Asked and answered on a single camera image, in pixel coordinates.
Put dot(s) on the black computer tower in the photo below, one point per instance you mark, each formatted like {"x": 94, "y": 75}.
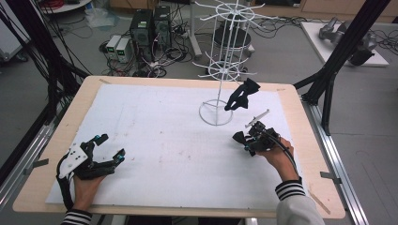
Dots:
{"x": 162, "y": 28}
{"x": 142, "y": 31}

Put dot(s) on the white power supply unit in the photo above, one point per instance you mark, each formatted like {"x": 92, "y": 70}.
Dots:
{"x": 112, "y": 43}
{"x": 123, "y": 50}

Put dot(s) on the metal table clip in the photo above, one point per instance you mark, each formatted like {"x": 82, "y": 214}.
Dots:
{"x": 330, "y": 176}
{"x": 37, "y": 163}

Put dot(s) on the grey robot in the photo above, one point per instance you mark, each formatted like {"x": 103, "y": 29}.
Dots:
{"x": 341, "y": 34}

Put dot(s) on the aluminium rail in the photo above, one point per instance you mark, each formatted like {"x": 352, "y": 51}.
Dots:
{"x": 28, "y": 156}
{"x": 338, "y": 162}

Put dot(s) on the black frame post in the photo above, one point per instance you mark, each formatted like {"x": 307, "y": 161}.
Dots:
{"x": 47, "y": 56}
{"x": 344, "y": 53}

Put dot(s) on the white platform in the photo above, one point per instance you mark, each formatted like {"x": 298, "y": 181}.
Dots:
{"x": 316, "y": 40}

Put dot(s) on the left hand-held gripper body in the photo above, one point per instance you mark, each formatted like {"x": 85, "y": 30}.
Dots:
{"x": 76, "y": 161}

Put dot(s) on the thin wooden stick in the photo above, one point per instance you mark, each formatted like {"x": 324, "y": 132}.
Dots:
{"x": 319, "y": 201}

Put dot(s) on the clear plastic bag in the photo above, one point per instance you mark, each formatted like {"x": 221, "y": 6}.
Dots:
{"x": 100, "y": 18}

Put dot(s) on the person's right hand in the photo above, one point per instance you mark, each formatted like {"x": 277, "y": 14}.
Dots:
{"x": 281, "y": 159}

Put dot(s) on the white foam mat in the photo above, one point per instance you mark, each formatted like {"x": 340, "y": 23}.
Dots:
{"x": 172, "y": 140}

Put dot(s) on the person's left hand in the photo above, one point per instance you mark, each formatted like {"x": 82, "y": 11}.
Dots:
{"x": 86, "y": 190}

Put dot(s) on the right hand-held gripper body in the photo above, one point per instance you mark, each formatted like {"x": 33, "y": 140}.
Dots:
{"x": 264, "y": 137}

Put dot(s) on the black round stool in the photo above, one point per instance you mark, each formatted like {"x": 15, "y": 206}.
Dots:
{"x": 241, "y": 39}

